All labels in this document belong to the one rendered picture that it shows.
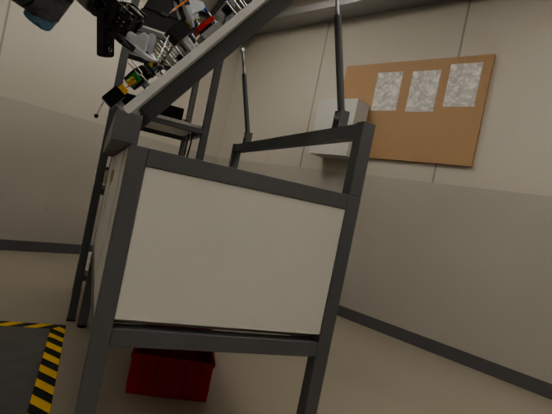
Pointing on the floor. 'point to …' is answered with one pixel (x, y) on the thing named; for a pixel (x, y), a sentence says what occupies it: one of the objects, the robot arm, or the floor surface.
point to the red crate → (171, 372)
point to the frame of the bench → (105, 308)
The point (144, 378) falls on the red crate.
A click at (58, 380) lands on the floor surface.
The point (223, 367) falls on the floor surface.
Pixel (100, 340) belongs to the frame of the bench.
